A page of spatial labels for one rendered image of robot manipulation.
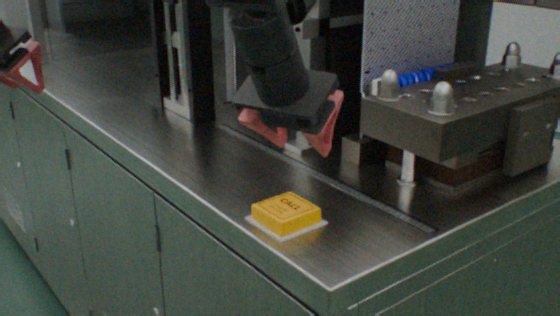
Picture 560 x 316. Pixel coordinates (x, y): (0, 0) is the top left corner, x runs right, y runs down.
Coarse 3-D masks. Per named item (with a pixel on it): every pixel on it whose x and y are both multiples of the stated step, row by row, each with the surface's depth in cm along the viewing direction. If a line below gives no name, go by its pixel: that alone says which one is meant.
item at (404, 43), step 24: (384, 0) 97; (408, 0) 100; (432, 0) 104; (456, 0) 108; (384, 24) 99; (408, 24) 102; (432, 24) 106; (456, 24) 110; (384, 48) 100; (408, 48) 104; (432, 48) 108; (408, 72) 106
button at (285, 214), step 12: (288, 192) 88; (252, 204) 84; (264, 204) 84; (276, 204) 84; (288, 204) 84; (300, 204) 84; (312, 204) 84; (252, 216) 84; (264, 216) 82; (276, 216) 81; (288, 216) 81; (300, 216) 81; (312, 216) 82; (276, 228) 80; (288, 228) 80; (300, 228) 82
